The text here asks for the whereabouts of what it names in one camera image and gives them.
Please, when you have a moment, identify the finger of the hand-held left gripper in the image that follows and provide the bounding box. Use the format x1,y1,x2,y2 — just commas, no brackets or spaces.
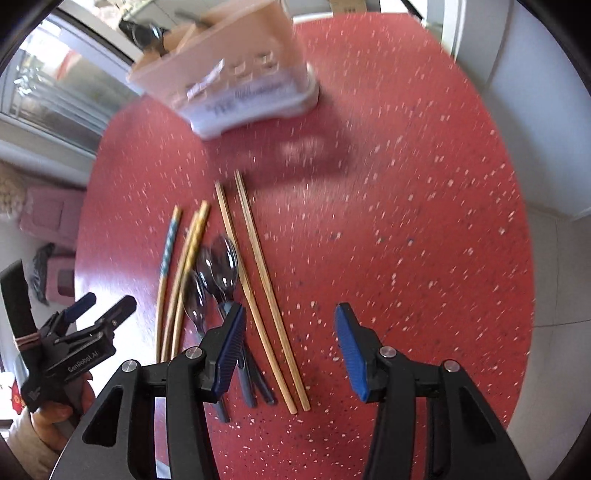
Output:
69,296,138,344
41,292,97,340

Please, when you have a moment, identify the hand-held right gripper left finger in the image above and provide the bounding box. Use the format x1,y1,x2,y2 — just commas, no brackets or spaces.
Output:
48,302,247,480

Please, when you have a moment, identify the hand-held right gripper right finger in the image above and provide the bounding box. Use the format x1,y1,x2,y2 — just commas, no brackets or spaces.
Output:
335,302,532,480

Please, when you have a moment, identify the metal spoon black handle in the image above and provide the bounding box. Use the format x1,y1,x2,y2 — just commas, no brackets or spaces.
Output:
210,235,278,407
183,270,230,424
196,249,257,409

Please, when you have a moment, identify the plain bamboo chopstick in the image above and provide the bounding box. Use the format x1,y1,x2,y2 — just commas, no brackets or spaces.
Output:
214,181,297,415
234,169,311,412

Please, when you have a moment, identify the blue patterned wooden chopstick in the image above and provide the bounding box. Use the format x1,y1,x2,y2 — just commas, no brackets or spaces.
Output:
155,206,184,363

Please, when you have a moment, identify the beige utensil holder white base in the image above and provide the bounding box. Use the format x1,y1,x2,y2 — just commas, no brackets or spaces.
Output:
127,0,320,140

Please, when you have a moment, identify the person's left hand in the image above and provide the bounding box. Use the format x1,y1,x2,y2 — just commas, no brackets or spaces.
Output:
9,369,99,468

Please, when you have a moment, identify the small pink plastic bin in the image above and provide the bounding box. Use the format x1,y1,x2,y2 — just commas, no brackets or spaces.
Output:
47,255,78,306

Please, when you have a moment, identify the dark plastic bag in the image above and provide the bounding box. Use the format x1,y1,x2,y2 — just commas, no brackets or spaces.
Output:
28,243,57,306

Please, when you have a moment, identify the pink plastic stool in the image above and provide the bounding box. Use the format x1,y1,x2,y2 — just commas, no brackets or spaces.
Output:
17,186,87,251

